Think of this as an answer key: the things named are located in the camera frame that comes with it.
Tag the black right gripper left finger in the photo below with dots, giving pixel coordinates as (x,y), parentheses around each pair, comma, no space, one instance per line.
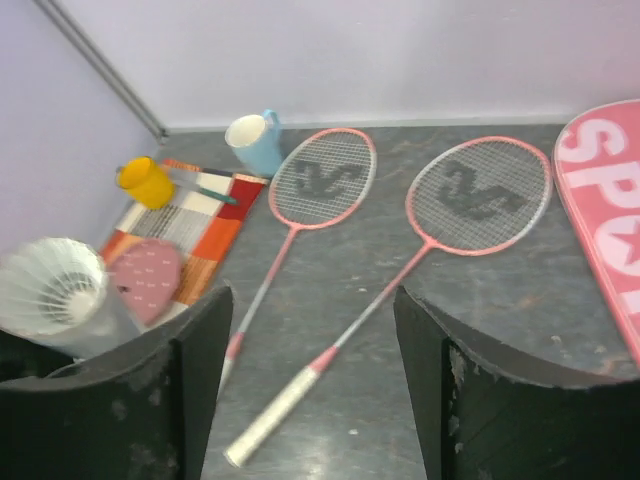
(140,411)

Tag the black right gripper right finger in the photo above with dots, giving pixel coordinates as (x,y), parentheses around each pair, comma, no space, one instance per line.
(486,410)

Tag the white shuttlecock tube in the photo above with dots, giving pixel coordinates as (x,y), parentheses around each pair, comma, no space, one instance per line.
(100,325)

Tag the white feather shuttlecock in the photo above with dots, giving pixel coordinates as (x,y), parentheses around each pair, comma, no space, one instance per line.
(34,264)

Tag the pink badminton racket right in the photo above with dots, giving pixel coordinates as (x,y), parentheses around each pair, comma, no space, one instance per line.
(475,199)

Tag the pink badminton racket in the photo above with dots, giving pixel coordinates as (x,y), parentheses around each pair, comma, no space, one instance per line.
(475,199)
(320,183)

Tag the pink badminton racket left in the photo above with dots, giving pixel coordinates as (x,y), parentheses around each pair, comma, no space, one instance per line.
(320,183)

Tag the pink dotted plate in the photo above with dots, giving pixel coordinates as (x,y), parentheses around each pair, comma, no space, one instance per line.
(146,275)

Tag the colourful patchwork placemat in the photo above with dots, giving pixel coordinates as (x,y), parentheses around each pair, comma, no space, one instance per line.
(201,228)

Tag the yellow enamel mug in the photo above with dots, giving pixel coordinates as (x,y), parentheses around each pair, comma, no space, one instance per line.
(146,182)

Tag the pink sport racket bag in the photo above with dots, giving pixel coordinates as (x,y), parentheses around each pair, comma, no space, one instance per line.
(596,165)

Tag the light blue mug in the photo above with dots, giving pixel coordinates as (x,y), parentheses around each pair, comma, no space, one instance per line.
(255,141)

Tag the aluminium frame post left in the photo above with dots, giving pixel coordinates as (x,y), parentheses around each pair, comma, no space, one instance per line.
(81,41)

